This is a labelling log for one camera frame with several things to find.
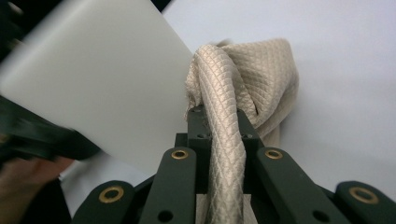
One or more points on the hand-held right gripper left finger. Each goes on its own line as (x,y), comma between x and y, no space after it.
(199,130)

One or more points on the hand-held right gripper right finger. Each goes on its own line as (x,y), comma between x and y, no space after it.
(250,137)

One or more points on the beige quilted cloth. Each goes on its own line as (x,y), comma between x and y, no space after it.
(249,81)

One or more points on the white cylinder speaker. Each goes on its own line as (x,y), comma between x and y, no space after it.
(102,81)

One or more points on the white table cover sheet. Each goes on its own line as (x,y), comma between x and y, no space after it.
(342,93)

